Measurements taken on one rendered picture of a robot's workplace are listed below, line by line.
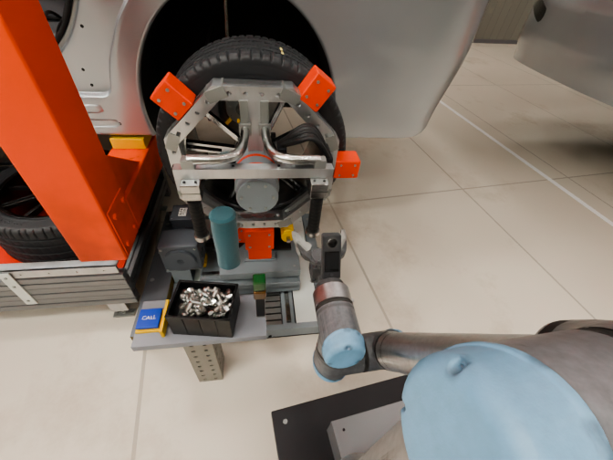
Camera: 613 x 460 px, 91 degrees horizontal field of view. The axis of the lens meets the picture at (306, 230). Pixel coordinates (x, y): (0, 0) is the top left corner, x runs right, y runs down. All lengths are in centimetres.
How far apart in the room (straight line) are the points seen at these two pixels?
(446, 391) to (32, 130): 101
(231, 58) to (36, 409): 151
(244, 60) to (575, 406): 95
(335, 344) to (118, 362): 122
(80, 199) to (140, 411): 88
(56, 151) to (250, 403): 114
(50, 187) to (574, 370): 114
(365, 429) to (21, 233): 146
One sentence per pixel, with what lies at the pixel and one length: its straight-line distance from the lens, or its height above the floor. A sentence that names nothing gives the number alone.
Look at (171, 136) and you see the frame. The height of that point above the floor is 97.
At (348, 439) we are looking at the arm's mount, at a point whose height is 40.
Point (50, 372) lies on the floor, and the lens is 180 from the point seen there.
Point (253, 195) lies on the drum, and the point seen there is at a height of 86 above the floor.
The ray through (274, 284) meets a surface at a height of 16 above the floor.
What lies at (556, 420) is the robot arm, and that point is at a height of 125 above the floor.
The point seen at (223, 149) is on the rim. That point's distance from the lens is 113.
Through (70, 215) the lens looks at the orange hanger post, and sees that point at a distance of 119.
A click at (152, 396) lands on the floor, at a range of 157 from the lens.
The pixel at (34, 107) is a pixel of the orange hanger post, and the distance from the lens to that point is 100.
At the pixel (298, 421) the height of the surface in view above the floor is 30.
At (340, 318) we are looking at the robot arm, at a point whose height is 85.
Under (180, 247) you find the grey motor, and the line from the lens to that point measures 144.
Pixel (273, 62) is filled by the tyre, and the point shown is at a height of 116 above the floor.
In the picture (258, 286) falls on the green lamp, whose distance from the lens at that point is 95.
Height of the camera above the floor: 142
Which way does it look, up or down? 44 degrees down
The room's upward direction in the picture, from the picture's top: 7 degrees clockwise
